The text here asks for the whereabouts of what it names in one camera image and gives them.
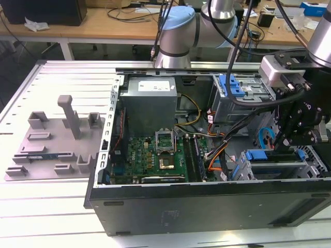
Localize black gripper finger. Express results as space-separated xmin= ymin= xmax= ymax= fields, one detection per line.
xmin=273 ymin=103 xmax=302 ymax=156
xmin=283 ymin=129 xmax=320 ymax=156

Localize blue data wire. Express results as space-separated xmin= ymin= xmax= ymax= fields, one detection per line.
xmin=258 ymin=127 xmax=276 ymax=150

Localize grey metal disk bay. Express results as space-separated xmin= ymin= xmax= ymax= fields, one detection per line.
xmin=230 ymin=148 xmax=326 ymax=181

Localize grey metal drive cage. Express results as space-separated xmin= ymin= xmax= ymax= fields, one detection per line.
xmin=210 ymin=73 xmax=277 ymax=125

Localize wooden top desk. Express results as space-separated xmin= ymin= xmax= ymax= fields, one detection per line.
xmin=230 ymin=5 xmax=319 ymax=63
xmin=0 ymin=5 xmax=166 ymax=61

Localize clear plastic bags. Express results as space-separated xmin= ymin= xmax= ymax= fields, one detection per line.
xmin=283 ymin=14 xmax=319 ymax=33

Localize dark RAM stick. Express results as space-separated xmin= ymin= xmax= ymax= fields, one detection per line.
xmin=183 ymin=134 xmax=201 ymax=182

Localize small black box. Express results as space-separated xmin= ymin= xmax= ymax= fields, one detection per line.
xmin=257 ymin=11 xmax=275 ymax=28

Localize blue cardboard box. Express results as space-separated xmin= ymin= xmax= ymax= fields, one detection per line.
xmin=299 ymin=1 xmax=329 ymax=18

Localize flat silver device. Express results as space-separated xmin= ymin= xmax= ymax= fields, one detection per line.
xmin=273 ymin=6 xmax=306 ymax=19

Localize metal locking lever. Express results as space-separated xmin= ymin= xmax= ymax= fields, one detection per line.
xmin=173 ymin=128 xmax=180 ymax=153

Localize black PC case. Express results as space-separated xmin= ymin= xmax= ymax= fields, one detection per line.
xmin=83 ymin=67 xmax=331 ymax=237

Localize CPU socket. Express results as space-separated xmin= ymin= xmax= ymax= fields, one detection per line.
xmin=157 ymin=153 xmax=177 ymax=172

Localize metal socket cover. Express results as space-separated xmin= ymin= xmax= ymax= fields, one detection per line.
xmin=154 ymin=128 xmax=174 ymax=156

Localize black graphics card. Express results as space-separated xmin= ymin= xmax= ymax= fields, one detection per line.
xmin=141 ymin=175 xmax=186 ymax=184

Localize grey power supply box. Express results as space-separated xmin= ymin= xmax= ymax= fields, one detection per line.
xmin=119 ymin=76 xmax=179 ymax=137

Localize green motherboard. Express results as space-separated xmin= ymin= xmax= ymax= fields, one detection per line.
xmin=110 ymin=134 xmax=215 ymax=184

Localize black case fan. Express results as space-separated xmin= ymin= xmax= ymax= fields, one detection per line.
xmin=111 ymin=105 xmax=130 ymax=166

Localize grey parts rack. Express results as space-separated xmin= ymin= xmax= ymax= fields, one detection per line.
xmin=4 ymin=95 xmax=107 ymax=181

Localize RAM stick with blue label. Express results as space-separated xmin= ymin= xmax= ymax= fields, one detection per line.
xmin=27 ymin=154 xmax=59 ymax=160

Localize white plastic wrapper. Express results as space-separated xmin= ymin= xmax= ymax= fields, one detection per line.
xmin=24 ymin=17 xmax=50 ymax=33

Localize large black box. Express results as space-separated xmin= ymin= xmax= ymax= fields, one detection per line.
xmin=0 ymin=0 xmax=88 ymax=27

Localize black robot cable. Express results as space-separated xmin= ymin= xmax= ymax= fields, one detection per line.
xmin=206 ymin=0 xmax=311 ymax=108

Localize black sleeved wire bundle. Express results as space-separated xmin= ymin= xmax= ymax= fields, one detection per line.
xmin=204 ymin=108 xmax=275 ymax=181

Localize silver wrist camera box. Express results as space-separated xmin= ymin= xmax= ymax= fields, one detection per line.
xmin=258 ymin=55 xmax=306 ymax=86

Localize blue drive carrier handle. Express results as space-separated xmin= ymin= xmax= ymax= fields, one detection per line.
xmin=218 ymin=74 xmax=245 ymax=98

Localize yellow black wire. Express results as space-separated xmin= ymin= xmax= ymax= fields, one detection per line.
xmin=174 ymin=93 xmax=202 ymax=128

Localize red black twisted wire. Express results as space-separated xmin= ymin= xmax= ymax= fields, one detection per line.
xmin=113 ymin=107 xmax=127 ymax=156

